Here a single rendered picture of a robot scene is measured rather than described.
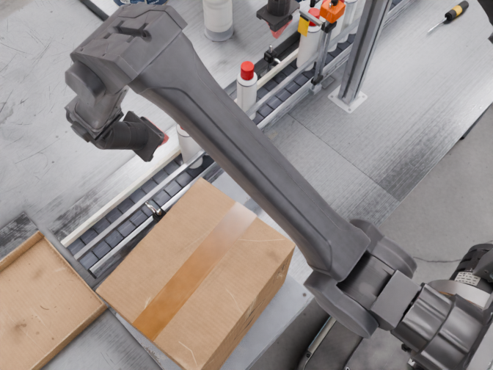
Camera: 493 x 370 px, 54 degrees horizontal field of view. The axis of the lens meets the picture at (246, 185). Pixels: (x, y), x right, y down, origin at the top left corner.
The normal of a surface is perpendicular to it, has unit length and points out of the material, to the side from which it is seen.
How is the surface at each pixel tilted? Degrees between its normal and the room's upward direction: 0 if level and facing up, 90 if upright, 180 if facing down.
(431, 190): 0
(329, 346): 0
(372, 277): 7
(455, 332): 11
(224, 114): 38
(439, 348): 45
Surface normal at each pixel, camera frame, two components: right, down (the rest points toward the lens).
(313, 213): 0.43, 0.04
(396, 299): -0.06, -0.37
